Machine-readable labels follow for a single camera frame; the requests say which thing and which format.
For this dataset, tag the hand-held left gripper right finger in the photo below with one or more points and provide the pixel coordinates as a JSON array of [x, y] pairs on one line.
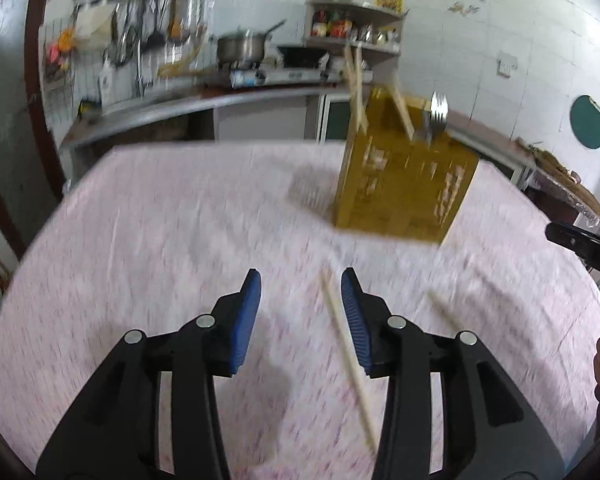
[[354, 320]]

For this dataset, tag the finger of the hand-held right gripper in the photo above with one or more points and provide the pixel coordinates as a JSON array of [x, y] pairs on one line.
[[562, 237]]

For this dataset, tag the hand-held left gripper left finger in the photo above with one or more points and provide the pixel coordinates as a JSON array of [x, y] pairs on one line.
[[245, 320]]

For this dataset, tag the wooden chopstick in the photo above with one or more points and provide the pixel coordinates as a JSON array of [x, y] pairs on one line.
[[360, 67], [442, 312], [352, 85], [402, 107], [351, 370]]

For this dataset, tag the yellow slotted utensil holder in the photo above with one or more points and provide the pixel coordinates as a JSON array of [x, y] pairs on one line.
[[390, 185]]

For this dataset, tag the steel fork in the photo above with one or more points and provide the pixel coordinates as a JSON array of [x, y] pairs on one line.
[[437, 110]]

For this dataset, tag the green round board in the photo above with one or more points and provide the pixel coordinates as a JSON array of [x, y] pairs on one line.
[[589, 122]]

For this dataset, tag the pink tablecloth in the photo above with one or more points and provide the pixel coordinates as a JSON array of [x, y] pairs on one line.
[[155, 235]]

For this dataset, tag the glass-door cabinet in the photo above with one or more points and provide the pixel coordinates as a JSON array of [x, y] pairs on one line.
[[335, 120]]

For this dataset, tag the steel sink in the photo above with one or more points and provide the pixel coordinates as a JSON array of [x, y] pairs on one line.
[[125, 115]]

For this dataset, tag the steel gas stove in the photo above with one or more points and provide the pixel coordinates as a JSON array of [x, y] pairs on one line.
[[280, 76]]

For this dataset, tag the black wok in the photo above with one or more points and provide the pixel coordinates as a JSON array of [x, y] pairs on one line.
[[302, 55]]

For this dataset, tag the steel pot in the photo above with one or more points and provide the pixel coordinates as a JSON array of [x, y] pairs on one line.
[[237, 47]]

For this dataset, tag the white corner shelf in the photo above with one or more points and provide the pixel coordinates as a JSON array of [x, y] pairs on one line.
[[360, 42]]

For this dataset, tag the black hanging spatula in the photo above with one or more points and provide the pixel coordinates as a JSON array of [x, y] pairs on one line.
[[156, 35]]

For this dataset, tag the orange hanging ladle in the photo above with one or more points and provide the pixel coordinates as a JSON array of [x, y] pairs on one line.
[[178, 27]]

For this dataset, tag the white hanging bag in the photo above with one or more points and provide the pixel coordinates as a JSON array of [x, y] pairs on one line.
[[92, 25]]

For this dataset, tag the white wall socket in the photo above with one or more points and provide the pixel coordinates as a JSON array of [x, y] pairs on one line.
[[508, 65]]

